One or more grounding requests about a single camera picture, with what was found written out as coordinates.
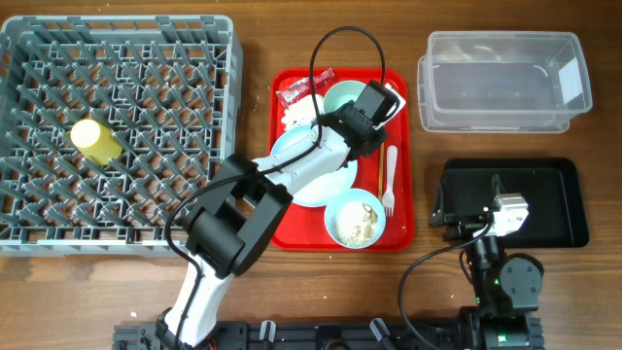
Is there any white napkin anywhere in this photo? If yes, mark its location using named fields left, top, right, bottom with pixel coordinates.
left=281, top=95, right=316, bottom=131

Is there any yellow plastic cup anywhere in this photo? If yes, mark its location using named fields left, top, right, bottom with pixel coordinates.
left=70, top=119, right=122, bottom=166

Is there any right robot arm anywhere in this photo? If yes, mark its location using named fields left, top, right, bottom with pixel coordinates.
left=429, top=176, right=544, bottom=349

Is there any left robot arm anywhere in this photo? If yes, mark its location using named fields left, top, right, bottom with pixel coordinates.
left=156, top=101, right=396, bottom=349

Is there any grey dishwasher rack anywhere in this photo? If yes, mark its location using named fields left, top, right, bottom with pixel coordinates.
left=1, top=15, right=243, bottom=258

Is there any red plastic tray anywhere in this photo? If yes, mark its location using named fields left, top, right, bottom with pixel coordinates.
left=268, top=68, right=416, bottom=252

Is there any wooden chopstick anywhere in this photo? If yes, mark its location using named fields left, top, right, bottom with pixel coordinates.
left=378, top=142, right=385, bottom=200

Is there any white plastic fork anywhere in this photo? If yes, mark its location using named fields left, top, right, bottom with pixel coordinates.
left=382, top=145, right=398, bottom=217

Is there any large light blue plate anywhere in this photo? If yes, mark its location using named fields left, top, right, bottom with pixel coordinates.
left=270, top=124, right=358, bottom=207

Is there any small blue bowl with crumbs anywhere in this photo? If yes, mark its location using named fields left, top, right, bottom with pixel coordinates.
left=325, top=189, right=387, bottom=250

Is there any red snack wrapper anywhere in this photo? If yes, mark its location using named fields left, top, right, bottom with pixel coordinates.
left=276, top=68, right=336, bottom=109

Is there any black plastic tray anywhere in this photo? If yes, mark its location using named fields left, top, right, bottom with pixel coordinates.
left=433, top=157, right=590, bottom=249

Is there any clear plastic bin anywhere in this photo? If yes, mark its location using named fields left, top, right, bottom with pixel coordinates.
left=417, top=31, right=593, bottom=133

